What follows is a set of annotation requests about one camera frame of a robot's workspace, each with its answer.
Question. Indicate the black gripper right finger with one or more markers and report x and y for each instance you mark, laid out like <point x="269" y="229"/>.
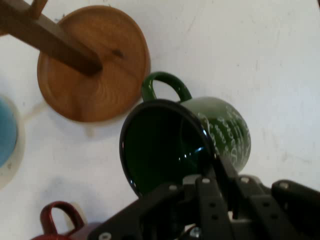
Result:
<point x="275" y="217"/>

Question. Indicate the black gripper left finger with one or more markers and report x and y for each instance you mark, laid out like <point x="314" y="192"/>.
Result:
<point x="150" y="212"/>

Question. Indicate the green enamel mug white lettering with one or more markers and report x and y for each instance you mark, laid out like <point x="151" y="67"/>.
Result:
<point x="162" y="140"/>

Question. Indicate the red mug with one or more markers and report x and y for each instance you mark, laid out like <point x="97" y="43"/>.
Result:
<point x="45" y="215"/>

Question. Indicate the brown wooden mug tree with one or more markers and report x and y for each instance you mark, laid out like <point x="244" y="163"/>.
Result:
<point x="100" y="95"/>

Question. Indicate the white bowl blue inside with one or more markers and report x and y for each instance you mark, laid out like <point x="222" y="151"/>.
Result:
<point x="7" y="130"/>

